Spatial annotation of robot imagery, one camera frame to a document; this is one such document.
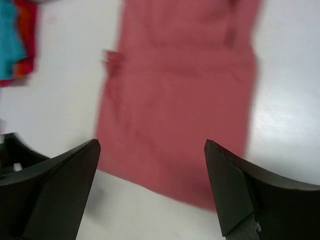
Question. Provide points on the folded red t-shirt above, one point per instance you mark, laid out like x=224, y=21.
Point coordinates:
x=18, y=19

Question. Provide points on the folded teal t-shirt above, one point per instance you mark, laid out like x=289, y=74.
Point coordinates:
x=8, y=39

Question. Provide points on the salmon pink t-shirt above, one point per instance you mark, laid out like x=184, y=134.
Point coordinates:
x=183, y=72

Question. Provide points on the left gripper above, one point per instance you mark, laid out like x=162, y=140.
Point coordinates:
x=14, y=151

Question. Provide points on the folded orange t-shirt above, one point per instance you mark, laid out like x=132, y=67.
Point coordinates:
x=24, y=25

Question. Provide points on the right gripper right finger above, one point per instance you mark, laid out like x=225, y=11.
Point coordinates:
x=253, y=203

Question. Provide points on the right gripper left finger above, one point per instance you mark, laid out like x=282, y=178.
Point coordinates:
x=46, y=201

